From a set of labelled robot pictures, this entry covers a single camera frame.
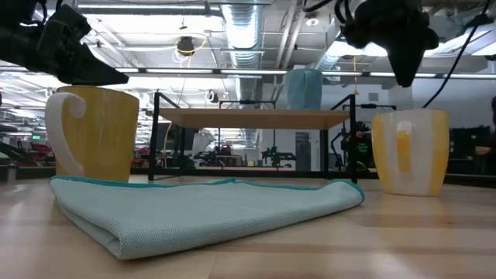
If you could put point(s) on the yellow white striped mug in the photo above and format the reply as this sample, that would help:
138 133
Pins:
422 155

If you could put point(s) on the blue mug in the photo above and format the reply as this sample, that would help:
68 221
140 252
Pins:
304 89

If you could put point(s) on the silver smooth air duct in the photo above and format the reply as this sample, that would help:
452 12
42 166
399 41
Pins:
329 54

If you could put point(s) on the light blue folded cloth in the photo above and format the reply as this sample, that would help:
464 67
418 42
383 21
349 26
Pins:
193 217

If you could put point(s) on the grey door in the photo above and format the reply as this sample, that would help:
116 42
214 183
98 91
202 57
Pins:
303 151

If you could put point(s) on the silver corrugated air duct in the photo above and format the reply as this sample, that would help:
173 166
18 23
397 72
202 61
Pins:
242 27

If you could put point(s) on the background black robot arm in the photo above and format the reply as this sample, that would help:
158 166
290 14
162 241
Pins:
277 156

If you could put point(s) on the wooden shelf black legs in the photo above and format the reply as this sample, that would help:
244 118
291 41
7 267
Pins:
252 118

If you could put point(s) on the long ceiling light strip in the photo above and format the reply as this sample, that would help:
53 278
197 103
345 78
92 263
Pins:
252 72

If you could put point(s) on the person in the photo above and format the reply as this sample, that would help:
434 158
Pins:
360 149

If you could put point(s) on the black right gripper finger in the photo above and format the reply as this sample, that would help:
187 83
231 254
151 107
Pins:
406 64

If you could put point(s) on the black cabinet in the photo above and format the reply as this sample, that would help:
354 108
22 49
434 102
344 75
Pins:
463 149

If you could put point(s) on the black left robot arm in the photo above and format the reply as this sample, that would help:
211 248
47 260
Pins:
15 11

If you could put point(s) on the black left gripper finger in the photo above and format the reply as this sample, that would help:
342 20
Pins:
89 71

